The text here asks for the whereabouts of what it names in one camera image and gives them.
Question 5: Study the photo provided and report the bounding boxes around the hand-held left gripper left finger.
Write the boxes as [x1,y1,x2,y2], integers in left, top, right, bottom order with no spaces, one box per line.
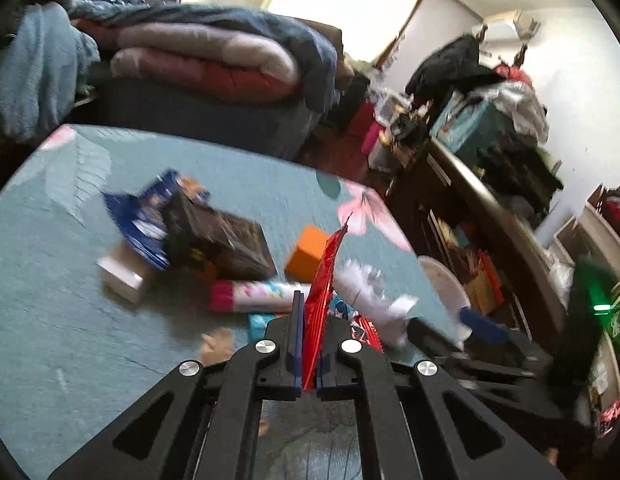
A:
[47,291,306,480]

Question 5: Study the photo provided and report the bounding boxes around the pink white tube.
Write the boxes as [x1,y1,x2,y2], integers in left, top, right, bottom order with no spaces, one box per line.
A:
[209,280,311,313]

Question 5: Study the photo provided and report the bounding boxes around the white wastebasket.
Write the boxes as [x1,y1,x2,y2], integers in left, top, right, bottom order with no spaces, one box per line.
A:
[417,255,473,322]

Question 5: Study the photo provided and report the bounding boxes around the orange box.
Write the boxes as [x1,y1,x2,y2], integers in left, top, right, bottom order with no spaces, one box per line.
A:
[285,225,332,283]

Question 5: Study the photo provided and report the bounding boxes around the light blue blanket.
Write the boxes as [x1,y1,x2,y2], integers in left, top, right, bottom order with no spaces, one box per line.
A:
[0,2,102,143]

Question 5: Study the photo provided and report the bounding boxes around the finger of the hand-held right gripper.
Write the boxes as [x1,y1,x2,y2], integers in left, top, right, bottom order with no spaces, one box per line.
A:
[405,319,496,391]
[457,306,556,376]

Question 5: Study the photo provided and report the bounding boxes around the grey bed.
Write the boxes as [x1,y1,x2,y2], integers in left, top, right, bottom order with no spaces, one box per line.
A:
[87,74,322,162]

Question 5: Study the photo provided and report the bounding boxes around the white air conditioner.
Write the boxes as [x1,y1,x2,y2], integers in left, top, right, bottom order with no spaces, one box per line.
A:
[482,10,541,44]

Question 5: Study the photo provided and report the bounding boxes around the orange paper bag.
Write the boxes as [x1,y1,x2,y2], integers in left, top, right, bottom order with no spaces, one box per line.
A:
[465,250,506,317]

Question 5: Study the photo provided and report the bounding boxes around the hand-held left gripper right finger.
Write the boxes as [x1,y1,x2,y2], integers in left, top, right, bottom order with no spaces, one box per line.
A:
[315,317,566,480]

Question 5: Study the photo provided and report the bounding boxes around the teal cardboard box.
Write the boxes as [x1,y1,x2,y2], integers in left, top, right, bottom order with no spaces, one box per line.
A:
[430,92,512,162]

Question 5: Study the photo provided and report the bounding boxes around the red bag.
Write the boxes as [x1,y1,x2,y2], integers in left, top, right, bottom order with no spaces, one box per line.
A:
[346,100,377,134]

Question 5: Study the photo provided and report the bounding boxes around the teal floral tablecloth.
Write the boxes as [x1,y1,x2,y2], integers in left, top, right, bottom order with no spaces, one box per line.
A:
[0,124,461,480]

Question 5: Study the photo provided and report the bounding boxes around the bright window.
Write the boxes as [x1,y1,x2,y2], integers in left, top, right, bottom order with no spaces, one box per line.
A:
[262,0,427,62]

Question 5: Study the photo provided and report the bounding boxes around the black jacket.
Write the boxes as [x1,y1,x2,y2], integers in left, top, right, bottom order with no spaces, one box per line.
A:
[405,35,507,107]

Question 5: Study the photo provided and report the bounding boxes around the white pink box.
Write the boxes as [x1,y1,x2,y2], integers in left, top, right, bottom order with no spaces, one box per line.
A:
[96,242,146,304]

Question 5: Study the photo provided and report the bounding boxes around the dark brown snack bag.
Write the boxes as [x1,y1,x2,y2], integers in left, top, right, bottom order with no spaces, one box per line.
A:
[162,192,278,281]

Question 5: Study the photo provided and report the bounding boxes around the red white snack packet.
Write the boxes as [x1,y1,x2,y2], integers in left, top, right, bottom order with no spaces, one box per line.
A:
[327,295,388,354]

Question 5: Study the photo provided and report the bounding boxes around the white cloth pile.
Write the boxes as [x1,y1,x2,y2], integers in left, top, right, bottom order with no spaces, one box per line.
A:
[485,80,551,142]

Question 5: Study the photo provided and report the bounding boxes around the teal packet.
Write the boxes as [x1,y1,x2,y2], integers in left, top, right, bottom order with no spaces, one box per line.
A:
[247,312,291,343]

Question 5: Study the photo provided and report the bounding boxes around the dark wooden cabinet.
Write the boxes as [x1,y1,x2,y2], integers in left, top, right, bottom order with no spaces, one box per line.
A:
[385,135,582,352]

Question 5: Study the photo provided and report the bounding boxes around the black bag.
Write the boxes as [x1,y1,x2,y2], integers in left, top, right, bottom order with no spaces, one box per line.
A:
[480,132,564,212]

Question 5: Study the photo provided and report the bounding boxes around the white paper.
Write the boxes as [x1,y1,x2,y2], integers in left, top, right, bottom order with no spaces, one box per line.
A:
[335,257,473,350]

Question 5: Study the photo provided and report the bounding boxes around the tan paper scrap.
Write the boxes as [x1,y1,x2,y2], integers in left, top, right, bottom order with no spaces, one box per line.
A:
[200,327,237,366]

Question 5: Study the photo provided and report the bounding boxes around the pink quilt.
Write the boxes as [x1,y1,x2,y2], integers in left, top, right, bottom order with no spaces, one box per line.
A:
[110,22,303,107]

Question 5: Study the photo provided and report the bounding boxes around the blue snack packet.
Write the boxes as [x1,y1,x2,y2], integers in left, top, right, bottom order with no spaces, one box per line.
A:
[102,170,211,272]

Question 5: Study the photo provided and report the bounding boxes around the red foil wrapper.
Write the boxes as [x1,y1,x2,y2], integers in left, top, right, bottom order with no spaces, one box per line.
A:
[301,212,352,392]

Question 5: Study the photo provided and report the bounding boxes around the white storage box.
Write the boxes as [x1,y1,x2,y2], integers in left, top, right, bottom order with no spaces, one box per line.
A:
[550,200,620,283]

